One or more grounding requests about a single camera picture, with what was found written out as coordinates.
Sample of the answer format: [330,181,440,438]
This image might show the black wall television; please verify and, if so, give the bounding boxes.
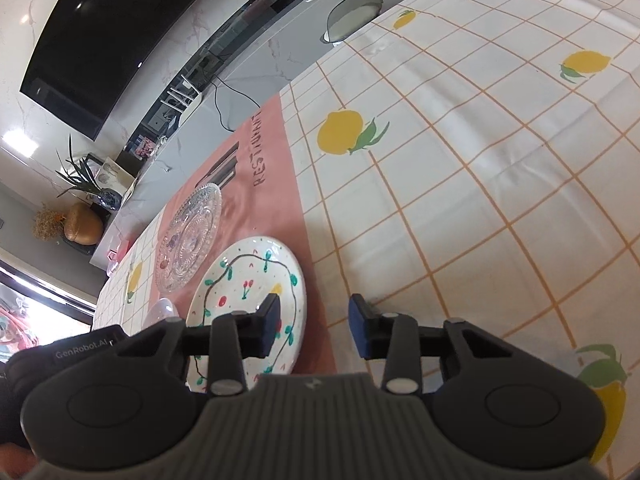
[20,0,222,141]

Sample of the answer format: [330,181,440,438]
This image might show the small pink picture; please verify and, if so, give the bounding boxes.
[125,135,158,158]

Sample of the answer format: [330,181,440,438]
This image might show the dried yellow flowers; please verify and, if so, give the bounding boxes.
[32,207,66,241]

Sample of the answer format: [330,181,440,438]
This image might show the clear glass plate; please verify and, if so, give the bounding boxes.
[154,183,222,295]

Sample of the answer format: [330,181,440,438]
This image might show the green plant in blue vase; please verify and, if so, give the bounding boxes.
[55,137,123,208]

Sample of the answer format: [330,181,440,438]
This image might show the fruit painted white plate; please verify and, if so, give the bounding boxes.
[186,236,306,393]

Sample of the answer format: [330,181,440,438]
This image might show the lemon print checked tablecloth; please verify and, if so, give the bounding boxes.
[92,0,640,480]

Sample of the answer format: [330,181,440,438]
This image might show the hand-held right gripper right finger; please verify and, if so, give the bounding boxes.
[348,294,508,396]

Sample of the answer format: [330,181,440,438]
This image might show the portrait drawing frame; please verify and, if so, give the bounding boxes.
[97,157,136,196]

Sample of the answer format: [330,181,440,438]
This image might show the white swivel stool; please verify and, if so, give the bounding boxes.
[322,0,383,46]

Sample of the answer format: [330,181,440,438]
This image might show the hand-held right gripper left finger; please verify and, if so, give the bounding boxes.
[117,294,282,396]

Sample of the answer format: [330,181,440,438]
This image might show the black cable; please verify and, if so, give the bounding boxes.
[212,80,263,133]

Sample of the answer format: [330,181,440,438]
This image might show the brown round vase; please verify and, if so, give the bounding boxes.
[64,202,104,246]

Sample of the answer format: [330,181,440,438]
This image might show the white router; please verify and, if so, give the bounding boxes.
[167,77,201,121]

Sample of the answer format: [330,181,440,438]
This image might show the pink storage box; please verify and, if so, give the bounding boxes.
[103,240,132,273]

